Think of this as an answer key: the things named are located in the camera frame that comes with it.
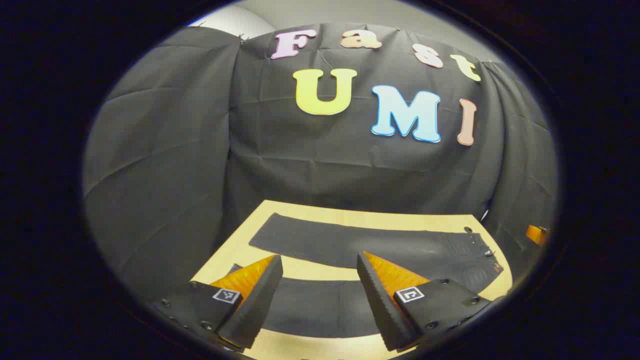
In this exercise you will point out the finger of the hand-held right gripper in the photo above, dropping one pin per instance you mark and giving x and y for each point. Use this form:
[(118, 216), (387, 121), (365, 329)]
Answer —
[(536, 234)]

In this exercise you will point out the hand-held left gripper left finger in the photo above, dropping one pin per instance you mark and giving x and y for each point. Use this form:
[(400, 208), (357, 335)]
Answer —
[(260, 300)]

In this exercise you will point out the dark grey jeans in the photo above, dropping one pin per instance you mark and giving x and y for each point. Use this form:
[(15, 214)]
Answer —
[(350, 242)]

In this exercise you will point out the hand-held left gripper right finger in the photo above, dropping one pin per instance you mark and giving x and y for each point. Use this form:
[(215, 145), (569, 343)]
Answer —
[(380, 305)]

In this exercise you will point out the black backdrop cloth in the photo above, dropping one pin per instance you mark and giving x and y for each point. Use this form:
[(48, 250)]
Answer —
[(175, 150)]

